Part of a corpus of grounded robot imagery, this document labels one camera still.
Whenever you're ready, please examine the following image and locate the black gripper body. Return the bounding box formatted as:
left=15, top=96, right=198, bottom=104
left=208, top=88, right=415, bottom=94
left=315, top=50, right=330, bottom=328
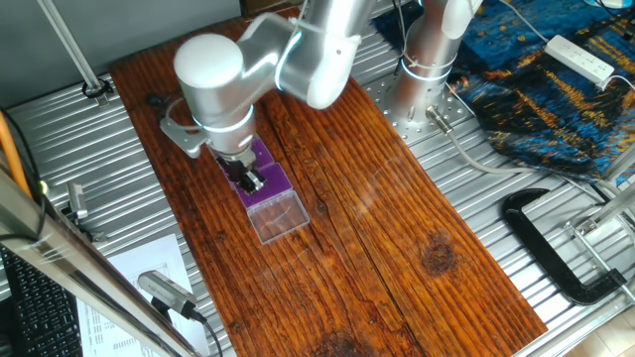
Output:
left=216, top=153, right=257, bottom=186

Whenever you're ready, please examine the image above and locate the purple pipette tip box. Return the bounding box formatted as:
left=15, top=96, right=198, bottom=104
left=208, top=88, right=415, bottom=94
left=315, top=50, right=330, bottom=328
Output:
left=232, top=162, right=312, bottom=245
left=210, top=137, right=277, bottom=192

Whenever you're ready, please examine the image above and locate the brown wooden board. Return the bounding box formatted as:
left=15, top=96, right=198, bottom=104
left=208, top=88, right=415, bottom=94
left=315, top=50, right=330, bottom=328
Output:
left=108, top=9, right=550, bottom=357

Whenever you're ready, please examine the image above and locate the printed white paper sheet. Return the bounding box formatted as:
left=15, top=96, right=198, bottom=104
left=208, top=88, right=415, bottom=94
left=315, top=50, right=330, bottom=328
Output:
left=76, top=232, right=212, bottom=357

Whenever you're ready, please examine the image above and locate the orange tube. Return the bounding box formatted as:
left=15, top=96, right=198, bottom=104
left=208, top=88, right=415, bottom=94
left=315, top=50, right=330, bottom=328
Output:
left=0, top=111, right=32, bottom=199

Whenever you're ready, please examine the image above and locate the black keyboard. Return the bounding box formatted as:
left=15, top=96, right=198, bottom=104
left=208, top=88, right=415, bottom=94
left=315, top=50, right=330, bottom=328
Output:
left=0, top=245, right=84, bottom=357

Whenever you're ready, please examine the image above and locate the black C-clamp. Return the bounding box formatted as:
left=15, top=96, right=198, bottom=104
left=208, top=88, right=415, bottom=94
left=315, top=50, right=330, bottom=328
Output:
left=500, top=186, right=629, bottom=307

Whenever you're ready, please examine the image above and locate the blue starry patterned cloth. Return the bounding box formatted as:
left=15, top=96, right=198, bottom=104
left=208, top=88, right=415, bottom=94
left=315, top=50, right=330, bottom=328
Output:
left=371, top=0, right=635, bottom=185

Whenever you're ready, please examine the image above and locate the white power strip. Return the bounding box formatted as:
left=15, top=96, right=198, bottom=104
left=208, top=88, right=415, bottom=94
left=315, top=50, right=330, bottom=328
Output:
left=544, top=33, right=616, bottom=85

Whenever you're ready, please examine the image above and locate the thin metal rod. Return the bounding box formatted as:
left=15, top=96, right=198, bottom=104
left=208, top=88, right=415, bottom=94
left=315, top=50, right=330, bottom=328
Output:
left=564, top=221, right=635, bottom=303

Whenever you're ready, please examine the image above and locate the aluminium profile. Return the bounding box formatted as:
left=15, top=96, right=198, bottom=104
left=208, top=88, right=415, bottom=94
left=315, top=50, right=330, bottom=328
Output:
left=565, top=143, right=635, bottom=239

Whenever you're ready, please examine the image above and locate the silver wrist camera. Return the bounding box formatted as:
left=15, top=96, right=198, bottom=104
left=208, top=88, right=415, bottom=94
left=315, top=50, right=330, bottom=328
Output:
left=158, top=116, right=209, bottom=160

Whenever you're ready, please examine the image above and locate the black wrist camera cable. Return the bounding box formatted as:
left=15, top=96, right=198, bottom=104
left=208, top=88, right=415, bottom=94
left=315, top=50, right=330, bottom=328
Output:
left=144, top=91, right=199, bottom=131

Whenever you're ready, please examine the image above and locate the silver depth camera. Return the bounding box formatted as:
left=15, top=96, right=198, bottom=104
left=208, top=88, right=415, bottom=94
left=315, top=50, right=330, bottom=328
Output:
left=66, top=181, right=90, bottom=222
left=137, top=270, right=199, bottom=322

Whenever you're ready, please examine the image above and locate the black depth camera cable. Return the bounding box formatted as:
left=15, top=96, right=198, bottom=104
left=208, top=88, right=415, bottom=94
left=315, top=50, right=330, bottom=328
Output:
left=190, top=309, right=225, bottom=357

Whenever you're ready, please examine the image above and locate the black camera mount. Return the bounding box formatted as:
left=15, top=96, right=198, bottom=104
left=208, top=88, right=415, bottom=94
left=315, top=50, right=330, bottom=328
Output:
left=62, top=207, right=109, bottom=245

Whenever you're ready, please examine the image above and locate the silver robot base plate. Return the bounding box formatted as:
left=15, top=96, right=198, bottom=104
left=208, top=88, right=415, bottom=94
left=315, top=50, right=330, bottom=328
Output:
left=364, top=73, right=470, bottom=148

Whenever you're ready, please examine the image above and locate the black cable ring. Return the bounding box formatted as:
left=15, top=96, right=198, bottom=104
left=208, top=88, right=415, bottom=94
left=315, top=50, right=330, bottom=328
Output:
left=81, top=76, right=116, bottom=100

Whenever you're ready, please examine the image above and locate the aluminium frame bar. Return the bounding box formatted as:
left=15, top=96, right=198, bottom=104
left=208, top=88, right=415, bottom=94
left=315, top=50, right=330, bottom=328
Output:
left=0, top=168, right=202, bottom=357

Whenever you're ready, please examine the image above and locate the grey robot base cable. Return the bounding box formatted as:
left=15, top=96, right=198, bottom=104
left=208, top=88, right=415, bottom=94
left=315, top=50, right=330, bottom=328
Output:
left=425, top=104, right=604, bottom=192

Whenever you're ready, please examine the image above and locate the thin black cable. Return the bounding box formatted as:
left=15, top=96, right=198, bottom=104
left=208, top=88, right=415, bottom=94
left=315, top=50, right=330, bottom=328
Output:
left=0, top=106, right=49, bottom=244

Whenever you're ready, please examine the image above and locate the thin aluminium post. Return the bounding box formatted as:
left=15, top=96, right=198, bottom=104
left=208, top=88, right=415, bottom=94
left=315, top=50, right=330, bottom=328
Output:
left=37, top=0, right=111, bottom=108

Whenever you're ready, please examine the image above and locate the white power cable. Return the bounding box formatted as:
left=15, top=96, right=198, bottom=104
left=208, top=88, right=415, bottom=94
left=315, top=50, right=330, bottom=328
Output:
left=498, top=0, right=550, bottom=45

